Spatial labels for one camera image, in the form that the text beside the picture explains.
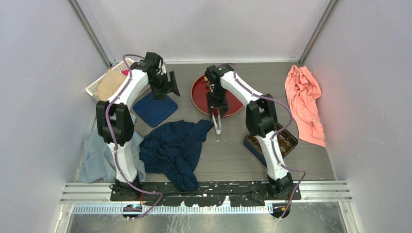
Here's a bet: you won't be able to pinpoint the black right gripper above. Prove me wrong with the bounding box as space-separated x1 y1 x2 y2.
206 86 229 117

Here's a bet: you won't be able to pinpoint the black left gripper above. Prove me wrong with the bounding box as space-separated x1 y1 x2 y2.
149 71 180 101

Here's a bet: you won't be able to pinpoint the clear plastic metal tongs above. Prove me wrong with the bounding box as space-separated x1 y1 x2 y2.
211 108 222 135

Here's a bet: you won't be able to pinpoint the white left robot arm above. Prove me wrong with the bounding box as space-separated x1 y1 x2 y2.
96 52 180 200

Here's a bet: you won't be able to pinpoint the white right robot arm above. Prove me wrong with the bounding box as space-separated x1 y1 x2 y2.
205 64 297 200

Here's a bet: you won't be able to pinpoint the blue chocolate tin box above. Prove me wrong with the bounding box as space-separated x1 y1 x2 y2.
243 130 298 166

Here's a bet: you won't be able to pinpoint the red round tray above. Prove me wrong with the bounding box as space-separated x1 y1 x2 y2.
191 75 244 117

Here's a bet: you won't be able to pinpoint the blue tin lid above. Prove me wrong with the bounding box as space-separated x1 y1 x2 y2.
132 92 178 128

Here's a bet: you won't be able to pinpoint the beige cloth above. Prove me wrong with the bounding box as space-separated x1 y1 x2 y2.
95 69 126 101

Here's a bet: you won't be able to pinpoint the dark blue cloth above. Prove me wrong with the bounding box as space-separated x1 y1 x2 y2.
139 119 212 192

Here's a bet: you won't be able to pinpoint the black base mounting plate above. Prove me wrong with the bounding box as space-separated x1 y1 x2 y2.
110 181 302 208

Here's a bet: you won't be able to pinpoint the salmon pink cloth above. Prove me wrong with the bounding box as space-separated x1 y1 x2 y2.
285 65 326 147

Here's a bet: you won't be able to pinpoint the light blue cloth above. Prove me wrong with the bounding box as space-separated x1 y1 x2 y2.
77 126 147 183

